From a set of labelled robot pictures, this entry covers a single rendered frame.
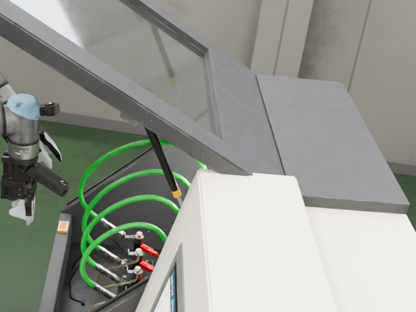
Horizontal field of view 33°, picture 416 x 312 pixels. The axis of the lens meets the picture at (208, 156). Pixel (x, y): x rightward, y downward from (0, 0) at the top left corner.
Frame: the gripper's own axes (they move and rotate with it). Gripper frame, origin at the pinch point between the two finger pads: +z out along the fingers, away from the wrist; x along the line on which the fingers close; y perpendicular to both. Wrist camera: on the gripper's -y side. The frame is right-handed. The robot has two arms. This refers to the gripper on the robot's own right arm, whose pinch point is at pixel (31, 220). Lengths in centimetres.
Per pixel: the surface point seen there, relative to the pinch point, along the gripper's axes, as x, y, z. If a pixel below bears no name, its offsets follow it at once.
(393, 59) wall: -265, -189, 40
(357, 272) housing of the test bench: 46, -71, -26
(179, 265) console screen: 43, -36, -23
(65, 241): -27.3, -6.5, 26.2
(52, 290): -3.4, -5.6, 26.2
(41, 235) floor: -158, 18, 121
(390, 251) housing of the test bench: 38, -80, -26
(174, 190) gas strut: 20.9, -34.8, -26.0
